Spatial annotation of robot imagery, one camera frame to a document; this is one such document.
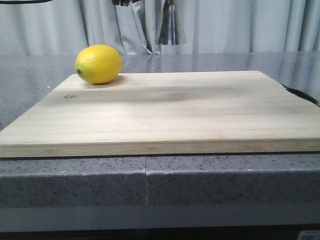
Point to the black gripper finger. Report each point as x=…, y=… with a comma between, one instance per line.
x=124, y=3

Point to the steel double jigger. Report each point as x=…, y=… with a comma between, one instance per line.
x=170, y=30

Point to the yellow lemon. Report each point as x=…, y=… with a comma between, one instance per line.
x=98, y=64

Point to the grey curtain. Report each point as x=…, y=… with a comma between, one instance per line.
x=65, y=27

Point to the wooden cutting board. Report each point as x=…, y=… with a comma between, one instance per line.
x=165, y=113

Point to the white label sticker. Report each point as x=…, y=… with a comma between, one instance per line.
x=309, y=235

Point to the black cutting board handle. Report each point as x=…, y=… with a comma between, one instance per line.
x=302, y=95

